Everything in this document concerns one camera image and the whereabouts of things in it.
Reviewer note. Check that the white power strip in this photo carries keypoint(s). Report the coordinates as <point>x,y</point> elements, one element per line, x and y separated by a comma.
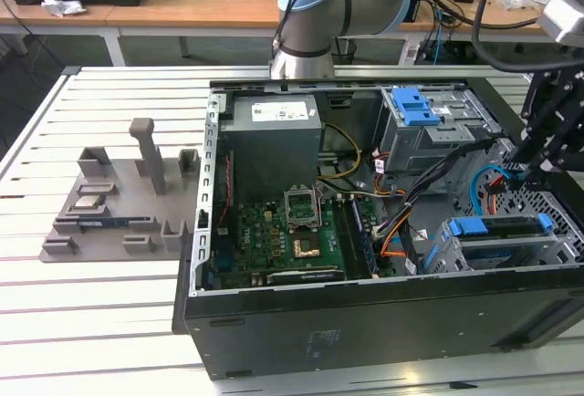
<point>412,55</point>

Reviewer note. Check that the grey metal drive cage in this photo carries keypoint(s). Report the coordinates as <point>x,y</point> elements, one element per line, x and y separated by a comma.
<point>410,149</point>

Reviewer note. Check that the grey parts rack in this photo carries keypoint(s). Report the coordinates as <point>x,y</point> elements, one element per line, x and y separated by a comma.
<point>118,195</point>

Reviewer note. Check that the metal locking lever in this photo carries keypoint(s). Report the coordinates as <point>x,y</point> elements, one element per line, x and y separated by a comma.
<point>318,206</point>

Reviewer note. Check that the dark blue RAM stick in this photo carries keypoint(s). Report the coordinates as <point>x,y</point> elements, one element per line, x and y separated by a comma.
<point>102,222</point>

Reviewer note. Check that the black mesh waste bin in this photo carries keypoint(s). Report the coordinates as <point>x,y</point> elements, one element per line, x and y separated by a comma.
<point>344,51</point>

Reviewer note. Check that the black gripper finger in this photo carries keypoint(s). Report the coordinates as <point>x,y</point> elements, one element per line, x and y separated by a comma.
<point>568,131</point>
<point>540,108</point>

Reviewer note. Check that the blue plastic drive latch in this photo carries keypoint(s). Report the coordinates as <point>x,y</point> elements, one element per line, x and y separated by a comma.
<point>415,108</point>

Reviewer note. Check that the black RAM slot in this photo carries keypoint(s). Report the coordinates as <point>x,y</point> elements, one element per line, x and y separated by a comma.
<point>347,241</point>

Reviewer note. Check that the hard disk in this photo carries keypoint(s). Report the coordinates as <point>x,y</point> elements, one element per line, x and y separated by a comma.
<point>467,226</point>

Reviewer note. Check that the black RAM stick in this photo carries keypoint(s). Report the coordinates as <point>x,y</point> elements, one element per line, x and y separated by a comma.
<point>365,245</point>

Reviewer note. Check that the black graphics card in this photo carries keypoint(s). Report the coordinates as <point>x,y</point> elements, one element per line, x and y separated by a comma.
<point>305,276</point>

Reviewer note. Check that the CPU socket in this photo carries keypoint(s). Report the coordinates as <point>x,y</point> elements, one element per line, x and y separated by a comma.
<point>306,248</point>

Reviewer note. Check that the green motherboard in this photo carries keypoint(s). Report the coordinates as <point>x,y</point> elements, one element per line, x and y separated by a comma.
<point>260,241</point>

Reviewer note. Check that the grey power supply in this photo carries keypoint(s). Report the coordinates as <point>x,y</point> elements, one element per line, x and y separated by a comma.
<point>274,154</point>

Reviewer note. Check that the black PC case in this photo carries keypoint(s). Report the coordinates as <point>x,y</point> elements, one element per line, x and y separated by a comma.
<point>388,336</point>

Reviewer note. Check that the crumpled white paper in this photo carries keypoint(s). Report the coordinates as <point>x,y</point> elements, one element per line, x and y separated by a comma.
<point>64,6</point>

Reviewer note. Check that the grey metal disk bay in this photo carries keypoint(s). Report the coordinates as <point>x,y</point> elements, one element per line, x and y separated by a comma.
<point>506,240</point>

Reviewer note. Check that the silver CPU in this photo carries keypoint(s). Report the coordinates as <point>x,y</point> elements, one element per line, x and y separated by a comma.
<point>89,203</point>

